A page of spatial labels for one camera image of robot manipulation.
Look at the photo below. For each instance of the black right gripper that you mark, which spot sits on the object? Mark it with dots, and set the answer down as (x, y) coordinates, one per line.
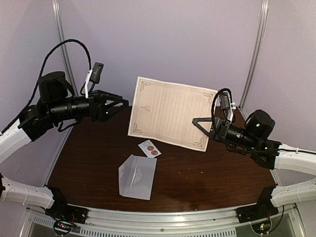
(221, 127)

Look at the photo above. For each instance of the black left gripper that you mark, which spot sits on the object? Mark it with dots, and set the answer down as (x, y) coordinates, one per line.
(101, 97)

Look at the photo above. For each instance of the grey envelope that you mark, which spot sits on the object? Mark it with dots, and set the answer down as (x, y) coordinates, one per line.
(136, 176)

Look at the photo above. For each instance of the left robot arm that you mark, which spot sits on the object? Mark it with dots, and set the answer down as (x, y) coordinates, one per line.
(57, 104)

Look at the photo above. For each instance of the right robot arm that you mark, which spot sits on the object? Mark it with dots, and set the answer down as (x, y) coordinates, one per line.
(252, 140)

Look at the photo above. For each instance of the white sticker sheet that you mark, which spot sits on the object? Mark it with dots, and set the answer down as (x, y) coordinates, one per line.
(143, 146)

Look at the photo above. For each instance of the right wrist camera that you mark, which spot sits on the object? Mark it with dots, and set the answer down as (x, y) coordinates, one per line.
(227, 107)

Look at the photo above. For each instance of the right aluminium frame post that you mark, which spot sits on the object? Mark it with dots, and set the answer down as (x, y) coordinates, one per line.
(263, 17)

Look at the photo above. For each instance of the aluminium frame post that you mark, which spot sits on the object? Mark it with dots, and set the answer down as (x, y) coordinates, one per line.
(61, 38)
(263, 17)

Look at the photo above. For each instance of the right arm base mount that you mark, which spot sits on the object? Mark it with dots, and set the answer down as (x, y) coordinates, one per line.
(259, 214)

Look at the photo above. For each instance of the left aluminium frame post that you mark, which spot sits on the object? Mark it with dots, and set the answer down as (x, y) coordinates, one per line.
(61, 38)

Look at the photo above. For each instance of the front aluminium rail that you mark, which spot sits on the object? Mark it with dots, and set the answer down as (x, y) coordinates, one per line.
(210, 223)

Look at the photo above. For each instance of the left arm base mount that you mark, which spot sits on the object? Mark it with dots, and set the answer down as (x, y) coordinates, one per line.
(65, 216)

